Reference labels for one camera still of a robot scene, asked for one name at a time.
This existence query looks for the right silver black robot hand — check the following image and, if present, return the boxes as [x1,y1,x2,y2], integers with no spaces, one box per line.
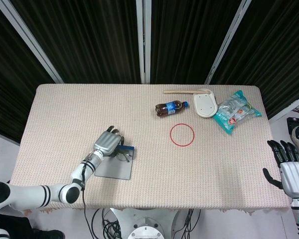
[262,139,299,199]

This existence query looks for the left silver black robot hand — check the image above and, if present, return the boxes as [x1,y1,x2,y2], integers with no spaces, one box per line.
[93,125,127,157]

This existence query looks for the black eyeglasses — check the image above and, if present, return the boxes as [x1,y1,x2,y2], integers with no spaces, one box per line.
[113,149,134,163]

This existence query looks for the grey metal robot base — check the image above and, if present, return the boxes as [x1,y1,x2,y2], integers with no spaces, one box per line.
[109,208,180,239]

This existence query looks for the beige woven tablecloth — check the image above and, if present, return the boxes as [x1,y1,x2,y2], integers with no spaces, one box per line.
[8,83,298,215]

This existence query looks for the black flat plate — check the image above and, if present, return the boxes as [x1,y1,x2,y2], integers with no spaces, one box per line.
[286,116,299,130]

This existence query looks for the cola bottle with blue label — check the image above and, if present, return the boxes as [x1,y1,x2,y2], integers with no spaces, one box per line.
[154,100,191,118]

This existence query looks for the teal plastic snack bag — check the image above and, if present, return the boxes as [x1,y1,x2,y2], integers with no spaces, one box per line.
[211,90,262,136]

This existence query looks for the white plastic tray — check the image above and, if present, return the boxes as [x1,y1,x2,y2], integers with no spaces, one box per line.
[192,88,219,118]

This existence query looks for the black pleated curtain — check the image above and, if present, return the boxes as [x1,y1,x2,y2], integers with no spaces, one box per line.
[0,0,57,144]
[150,0,240,85]
[210,0,299,120]
[9,0,143,84]

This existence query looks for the white frame beam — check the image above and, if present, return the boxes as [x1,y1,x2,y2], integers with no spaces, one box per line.
[267,92,299,123]
[0,128,21,147]

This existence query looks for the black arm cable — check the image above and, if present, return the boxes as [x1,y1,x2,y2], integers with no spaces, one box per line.
[80,159,94,239]

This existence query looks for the red thin ring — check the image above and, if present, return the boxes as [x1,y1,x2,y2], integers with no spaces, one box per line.
[169,123,195,147]

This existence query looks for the black cable bundle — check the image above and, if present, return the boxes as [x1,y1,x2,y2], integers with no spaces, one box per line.
[173,209,202,239]
[92,208,123,239]

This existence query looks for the white frame post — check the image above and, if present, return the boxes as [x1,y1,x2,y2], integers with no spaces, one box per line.
[204,0,252,85]
[136,0,152,84]
[0,0,64,84]

